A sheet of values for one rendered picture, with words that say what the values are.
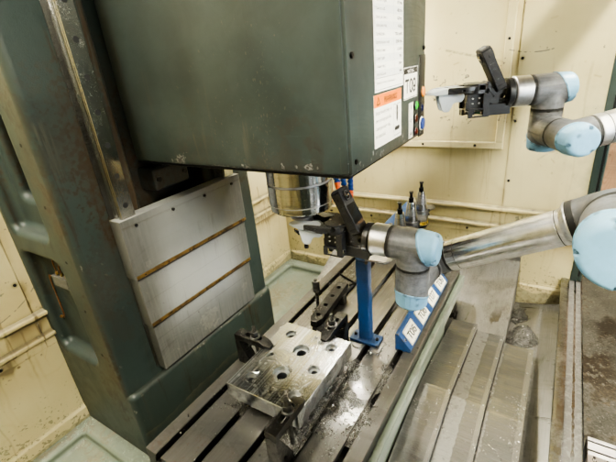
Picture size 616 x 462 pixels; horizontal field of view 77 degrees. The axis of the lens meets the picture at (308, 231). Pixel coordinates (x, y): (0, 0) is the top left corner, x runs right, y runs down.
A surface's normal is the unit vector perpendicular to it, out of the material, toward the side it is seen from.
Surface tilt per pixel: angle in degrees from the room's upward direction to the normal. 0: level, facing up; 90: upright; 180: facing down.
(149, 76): 90
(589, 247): 86
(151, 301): 90
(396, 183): 90
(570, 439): 0
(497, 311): 24
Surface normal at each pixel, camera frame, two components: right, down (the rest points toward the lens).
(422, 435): -0.16, -0.86
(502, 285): -0.30, -0.67
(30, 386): 0.85, 0.14
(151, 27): -0.53, 0.39
